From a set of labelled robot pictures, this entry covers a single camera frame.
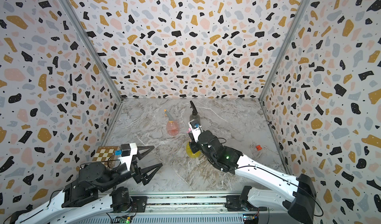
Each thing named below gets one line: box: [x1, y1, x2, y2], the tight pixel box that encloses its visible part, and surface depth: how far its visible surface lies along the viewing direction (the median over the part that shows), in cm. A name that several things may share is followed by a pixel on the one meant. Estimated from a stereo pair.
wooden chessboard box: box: [91, 145, 121, 168], surface depth 90 cm
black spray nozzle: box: [189, 100, 198, 116], surface depth 94 cm
